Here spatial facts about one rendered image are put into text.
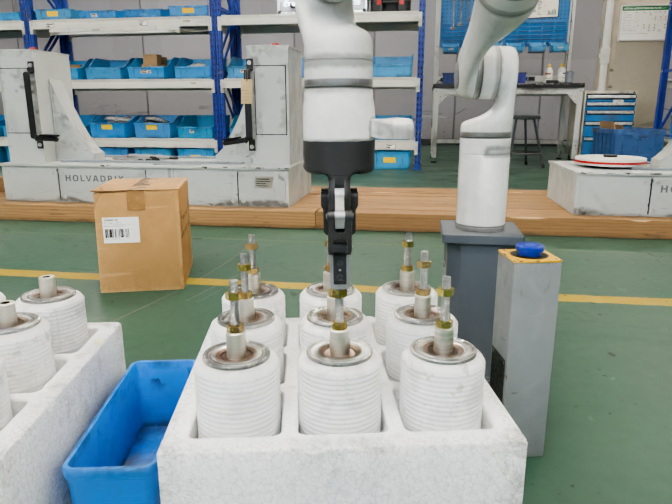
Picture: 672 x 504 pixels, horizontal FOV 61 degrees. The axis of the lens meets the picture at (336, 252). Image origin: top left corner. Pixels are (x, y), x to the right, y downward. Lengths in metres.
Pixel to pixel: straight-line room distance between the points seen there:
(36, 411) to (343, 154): 0.47
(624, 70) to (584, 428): 6.10
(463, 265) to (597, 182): 1.65
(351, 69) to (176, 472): 0.44
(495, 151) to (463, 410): 0.55
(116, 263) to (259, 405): 1.19
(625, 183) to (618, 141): 2.40
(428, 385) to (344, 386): 0.09
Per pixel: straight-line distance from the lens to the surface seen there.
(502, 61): 1.08
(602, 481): 0.97
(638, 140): 5.16
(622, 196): 2.72
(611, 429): 1.11
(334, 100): 0.58
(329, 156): 0.58
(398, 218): 2.53
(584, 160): 2.84
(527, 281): 0.86
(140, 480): 0.76
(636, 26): 7.05
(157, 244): 1.75
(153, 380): 1.02
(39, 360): 0.84
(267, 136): 2.73
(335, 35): 0.58
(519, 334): 0.89
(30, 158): 3.27
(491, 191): 1.09
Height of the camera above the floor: 0.52
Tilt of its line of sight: 14 degrees down
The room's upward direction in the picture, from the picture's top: straight up
